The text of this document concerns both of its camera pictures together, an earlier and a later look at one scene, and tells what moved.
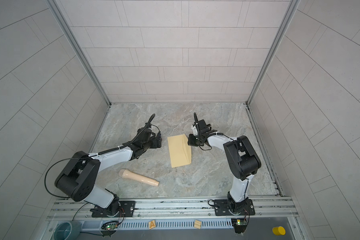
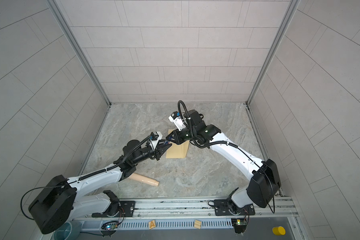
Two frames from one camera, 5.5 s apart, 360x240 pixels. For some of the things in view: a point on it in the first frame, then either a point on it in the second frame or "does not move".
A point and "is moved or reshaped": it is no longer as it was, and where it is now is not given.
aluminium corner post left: [62, 16] does not move
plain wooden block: [197, 224] does not move
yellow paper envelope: [180, 151] is moved or reshaped
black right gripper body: [194, 140] → [183, 135]
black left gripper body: [152, 143] → [154, 154]
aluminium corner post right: [293, 6] does not move
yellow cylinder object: [278, 230] does not move
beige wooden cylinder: [125, 173] does not move
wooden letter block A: [152, 224] does not move
